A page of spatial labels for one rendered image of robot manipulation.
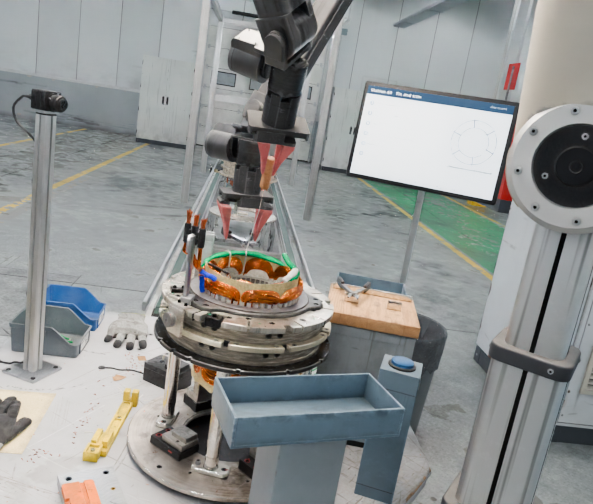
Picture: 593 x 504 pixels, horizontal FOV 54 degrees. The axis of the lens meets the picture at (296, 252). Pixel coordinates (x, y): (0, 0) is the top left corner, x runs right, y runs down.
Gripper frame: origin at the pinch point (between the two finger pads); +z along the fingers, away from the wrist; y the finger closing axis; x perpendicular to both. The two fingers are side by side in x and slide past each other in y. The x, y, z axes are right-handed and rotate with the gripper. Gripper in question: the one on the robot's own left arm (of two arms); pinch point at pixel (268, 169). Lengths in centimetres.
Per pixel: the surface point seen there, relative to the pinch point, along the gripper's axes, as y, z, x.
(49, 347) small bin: 40, 62, -13
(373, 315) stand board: -25.9, 26.1, 7.2
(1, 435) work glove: 42, 49, 21
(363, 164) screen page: -49, 40, -86
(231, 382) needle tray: 5.7, 15.2, 35.4
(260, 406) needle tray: 1.2, 18.1, 37.1
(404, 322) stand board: -31.6, 25.2, 9.6
